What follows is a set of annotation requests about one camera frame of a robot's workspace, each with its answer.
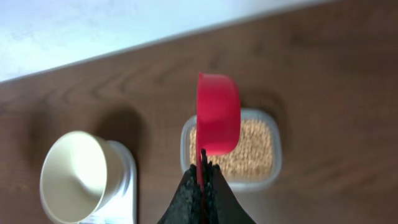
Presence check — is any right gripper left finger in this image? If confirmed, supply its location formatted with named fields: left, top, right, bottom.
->
left=157, top=164, right=201, bottom=224

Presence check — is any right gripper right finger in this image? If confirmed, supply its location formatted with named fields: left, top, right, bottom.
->
left=201, top=149, right=255, bottom=224

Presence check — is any red plastic measuring scoop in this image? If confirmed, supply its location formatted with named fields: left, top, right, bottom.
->
left=196, top=73, right=241, bottom=223

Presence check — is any white digital kitchen scale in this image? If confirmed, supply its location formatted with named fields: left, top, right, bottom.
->
left=80, top=141, right=137, bottom=224

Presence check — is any cream round bowl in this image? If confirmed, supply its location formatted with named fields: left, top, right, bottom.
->
left=40, top=131, right=126, bottom=223

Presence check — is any clear plastic container of soybeans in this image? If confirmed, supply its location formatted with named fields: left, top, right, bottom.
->
left=180, top=107, right=283, bottom=191

